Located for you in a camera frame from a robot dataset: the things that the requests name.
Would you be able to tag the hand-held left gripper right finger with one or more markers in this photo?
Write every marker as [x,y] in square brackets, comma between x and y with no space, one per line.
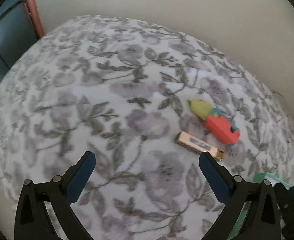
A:
[213,177]

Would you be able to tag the orange blue yellow-tipped toy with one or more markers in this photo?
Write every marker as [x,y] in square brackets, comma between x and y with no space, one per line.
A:
[219,127]

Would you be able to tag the pink board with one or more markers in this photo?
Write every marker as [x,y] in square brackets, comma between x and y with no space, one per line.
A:
[34,17]

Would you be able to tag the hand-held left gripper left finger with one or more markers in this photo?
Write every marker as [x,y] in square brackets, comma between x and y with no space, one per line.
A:
[82,177]

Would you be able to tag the tan patterned small box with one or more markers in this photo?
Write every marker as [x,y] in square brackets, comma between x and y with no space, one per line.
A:
[197,143]

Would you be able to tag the dark cabinet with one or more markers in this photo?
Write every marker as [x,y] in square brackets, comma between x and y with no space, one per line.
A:
[6,37]

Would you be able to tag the floral grey white blanket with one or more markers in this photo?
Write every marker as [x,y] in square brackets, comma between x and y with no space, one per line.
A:
[112,105]

